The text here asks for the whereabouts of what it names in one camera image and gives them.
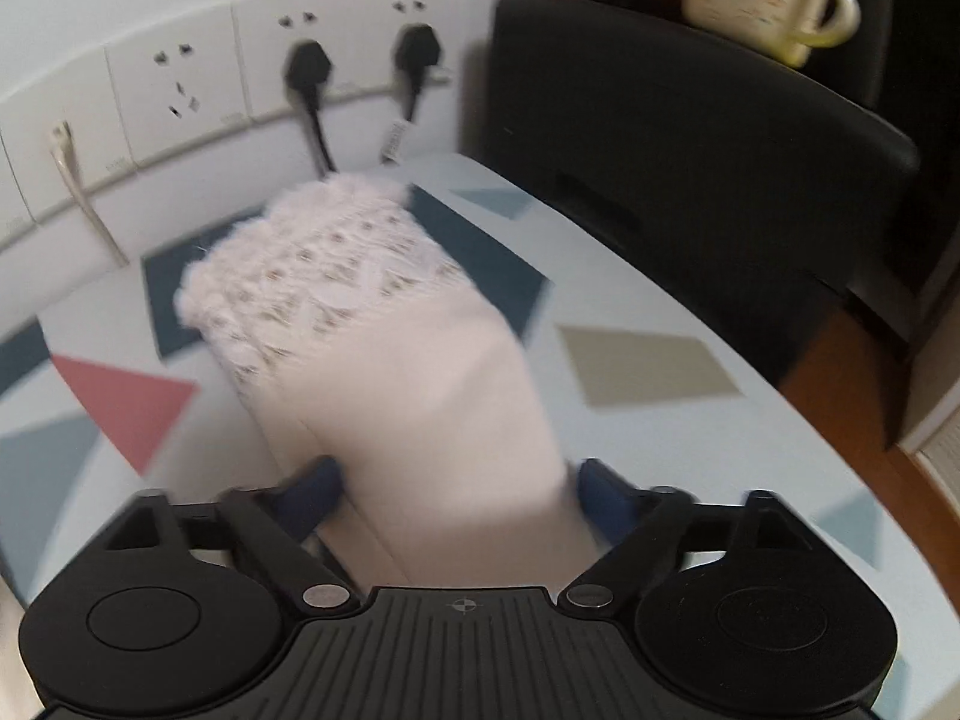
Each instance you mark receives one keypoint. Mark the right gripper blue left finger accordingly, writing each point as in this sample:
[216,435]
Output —
[294,508]

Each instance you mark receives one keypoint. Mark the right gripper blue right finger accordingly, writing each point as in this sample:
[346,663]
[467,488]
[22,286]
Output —
[615,508]

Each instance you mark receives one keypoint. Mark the cream cardigan with fur cuffs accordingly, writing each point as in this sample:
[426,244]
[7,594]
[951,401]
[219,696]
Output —
[350,332]

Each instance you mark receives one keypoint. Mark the patterned geometric tablecloth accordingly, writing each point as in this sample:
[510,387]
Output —
[125,595]

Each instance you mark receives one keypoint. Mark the black chair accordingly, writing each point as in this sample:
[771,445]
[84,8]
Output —
[744,189]

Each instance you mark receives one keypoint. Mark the black plug left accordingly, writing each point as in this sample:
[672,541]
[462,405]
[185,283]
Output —
[306,74]

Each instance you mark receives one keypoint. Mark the black plug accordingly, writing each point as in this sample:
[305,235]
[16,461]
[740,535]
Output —
[416,53]
[306,74]

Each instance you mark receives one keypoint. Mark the black plug right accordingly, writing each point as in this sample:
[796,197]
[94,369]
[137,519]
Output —
[416,53]

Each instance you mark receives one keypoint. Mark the white wall socket strip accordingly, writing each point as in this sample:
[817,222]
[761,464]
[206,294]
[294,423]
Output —
[186,81]

